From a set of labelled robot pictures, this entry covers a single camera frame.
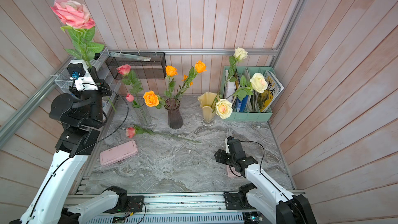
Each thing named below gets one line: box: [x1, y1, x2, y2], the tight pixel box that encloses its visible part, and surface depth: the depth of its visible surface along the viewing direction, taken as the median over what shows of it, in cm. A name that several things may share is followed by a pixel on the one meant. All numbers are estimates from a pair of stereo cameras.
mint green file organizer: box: [222, 66, 276, 122], surface depth 92 cm
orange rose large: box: [143, 90, 160, 108], surface depth 71 cm
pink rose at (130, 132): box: [125, 125, 201, 144], surface depth 98 cm
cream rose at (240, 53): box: [234, 47, 249, 61], surface depth 81 cm
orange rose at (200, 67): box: [178, 60, 208, 100], surface depth 79 cm
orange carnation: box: [175, 74, 194, 101], surface depth 88 cm
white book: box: [224, 81, 237, 104], surface depth 92 cm
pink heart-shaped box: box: [99, 140, 139, 166], surface depth 90 cm
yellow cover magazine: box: [257, 69, 285, 113], surface depth 100 cm
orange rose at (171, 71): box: [164, 65, 179, 101], surface depth 84 cm
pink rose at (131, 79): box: [116, 63, 150, 125], surface depth 88 cm
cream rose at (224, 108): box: [215, 98, 233, 120], surface depth 66 cm
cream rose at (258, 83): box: [231, 72, 268, 102], surface depth 68 cm
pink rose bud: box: [125, 92, 148, 124], surface depth 80 cm
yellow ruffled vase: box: [197, 91, 221, 128], surface depth 94 cm
